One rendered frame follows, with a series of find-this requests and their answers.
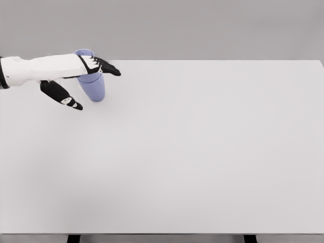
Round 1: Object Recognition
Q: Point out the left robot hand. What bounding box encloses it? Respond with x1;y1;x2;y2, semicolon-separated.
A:
32;53;122;111

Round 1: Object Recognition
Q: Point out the lavender plastic cup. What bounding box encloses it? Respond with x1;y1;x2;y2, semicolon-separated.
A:
77;75;105;103
73;49;104;84

